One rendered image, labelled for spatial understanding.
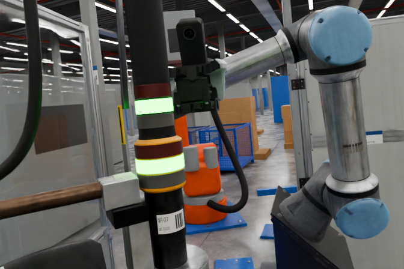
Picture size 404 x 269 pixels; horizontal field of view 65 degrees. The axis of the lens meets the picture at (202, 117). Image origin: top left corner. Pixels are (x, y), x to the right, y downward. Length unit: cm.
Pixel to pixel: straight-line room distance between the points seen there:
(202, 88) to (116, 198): 30
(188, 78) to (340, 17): 33
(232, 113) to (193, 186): 439
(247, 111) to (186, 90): 770
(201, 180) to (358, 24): 363
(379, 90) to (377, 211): 144
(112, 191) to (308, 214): 76
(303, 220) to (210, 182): 328
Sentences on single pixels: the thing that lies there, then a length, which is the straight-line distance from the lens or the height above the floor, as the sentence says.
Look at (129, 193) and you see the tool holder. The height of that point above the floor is 154.
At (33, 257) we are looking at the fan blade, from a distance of 45.
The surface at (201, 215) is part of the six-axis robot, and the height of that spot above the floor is 15.
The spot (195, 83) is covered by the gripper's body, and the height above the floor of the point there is 164.
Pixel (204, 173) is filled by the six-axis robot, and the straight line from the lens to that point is 416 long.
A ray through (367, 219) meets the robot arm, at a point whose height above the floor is 130.
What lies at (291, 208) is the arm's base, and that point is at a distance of 100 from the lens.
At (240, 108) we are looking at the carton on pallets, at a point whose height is 130.
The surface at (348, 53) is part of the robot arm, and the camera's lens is 71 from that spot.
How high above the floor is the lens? 161
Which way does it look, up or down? 3 degrees down
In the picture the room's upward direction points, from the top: 6 degrees counter-clockwise
